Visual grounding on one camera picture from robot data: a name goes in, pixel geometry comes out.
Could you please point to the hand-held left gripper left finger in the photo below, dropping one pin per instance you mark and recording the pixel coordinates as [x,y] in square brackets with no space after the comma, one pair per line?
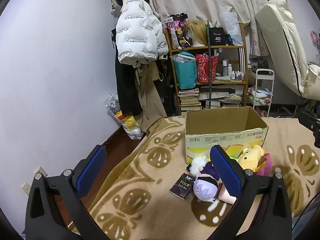
[91,170]

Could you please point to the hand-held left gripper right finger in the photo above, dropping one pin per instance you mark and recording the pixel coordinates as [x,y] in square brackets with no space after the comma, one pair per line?
[226,172]

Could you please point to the purple plush doll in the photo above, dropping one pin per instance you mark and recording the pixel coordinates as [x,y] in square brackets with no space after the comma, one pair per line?
[206,191]

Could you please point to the yellow plush toy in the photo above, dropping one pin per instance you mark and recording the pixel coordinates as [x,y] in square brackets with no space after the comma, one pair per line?
[250,158]

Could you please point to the pink plush toy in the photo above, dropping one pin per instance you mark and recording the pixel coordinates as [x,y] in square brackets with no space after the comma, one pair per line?
[266,166]

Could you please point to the printed cardboard box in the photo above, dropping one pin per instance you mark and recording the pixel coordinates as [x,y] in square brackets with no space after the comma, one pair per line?
[200,140]

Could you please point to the black tissue packet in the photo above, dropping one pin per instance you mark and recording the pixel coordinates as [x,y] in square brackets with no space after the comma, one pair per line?
[182,186]

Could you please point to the white fluffy plush toy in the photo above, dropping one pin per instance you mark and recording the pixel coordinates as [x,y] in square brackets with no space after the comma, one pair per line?
[197,163]

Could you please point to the clear plastic bag of items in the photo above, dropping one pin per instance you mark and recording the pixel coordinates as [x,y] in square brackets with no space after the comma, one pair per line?
[127,125]

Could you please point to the white trolley cart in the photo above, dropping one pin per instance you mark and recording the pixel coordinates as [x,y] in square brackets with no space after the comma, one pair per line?
[260,95]

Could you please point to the pile of flat books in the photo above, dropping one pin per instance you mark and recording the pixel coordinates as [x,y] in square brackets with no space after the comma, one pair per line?
[225,97]

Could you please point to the beige patterned blanket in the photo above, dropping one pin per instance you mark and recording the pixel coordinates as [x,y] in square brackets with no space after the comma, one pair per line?
[160,212]

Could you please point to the stack of old books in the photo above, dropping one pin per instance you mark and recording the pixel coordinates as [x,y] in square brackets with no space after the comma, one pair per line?
[188,100]

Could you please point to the cream folded mattress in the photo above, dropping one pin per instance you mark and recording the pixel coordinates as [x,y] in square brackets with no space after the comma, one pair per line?
[282,42]

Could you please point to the pink ornament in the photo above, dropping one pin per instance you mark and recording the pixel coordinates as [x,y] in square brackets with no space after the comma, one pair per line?
[314,36]

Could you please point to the long black garment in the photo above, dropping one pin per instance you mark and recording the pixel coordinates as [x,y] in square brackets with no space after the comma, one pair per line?
[127,87]

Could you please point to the green pole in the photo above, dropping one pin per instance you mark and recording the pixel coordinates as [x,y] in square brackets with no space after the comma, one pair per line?
[211,80]

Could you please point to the beige coat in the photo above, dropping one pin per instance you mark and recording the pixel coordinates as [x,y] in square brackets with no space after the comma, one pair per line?
[150,92]

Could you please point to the row of cosmetic bottles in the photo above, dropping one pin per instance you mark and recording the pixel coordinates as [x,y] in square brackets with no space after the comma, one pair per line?
[230,72]

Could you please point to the black hanging jacket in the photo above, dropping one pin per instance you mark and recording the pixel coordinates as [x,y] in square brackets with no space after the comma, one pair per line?
[167,90]

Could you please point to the red patterned gift bag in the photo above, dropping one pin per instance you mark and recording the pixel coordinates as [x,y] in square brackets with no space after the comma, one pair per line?
[205,68]

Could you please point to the teal shopping bag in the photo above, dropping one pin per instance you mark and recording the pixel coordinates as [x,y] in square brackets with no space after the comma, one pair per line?
[185,72]

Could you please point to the wooden shelf rack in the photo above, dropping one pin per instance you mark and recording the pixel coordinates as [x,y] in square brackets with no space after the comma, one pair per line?
[207,47]

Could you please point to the white plastic bag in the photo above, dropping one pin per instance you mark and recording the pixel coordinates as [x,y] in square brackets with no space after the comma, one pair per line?
[231,27]

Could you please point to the small black box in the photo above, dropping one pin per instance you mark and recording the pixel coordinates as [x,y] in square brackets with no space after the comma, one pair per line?
[217,37]

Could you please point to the blond wig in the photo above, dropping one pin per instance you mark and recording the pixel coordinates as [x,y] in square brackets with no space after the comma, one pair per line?
[196,33]

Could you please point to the white puffer jacket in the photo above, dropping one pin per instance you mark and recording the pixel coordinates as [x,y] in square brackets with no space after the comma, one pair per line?
[135,30]

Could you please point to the pink patterned packets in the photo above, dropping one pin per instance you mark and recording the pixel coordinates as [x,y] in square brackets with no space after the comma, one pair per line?
[178,32]

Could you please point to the pale floral curtain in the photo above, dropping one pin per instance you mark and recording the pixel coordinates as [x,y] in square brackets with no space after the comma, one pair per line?
[200,0]

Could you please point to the white wall socket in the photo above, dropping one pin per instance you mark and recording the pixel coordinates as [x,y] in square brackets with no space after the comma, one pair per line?
[40,172]
[26,188]

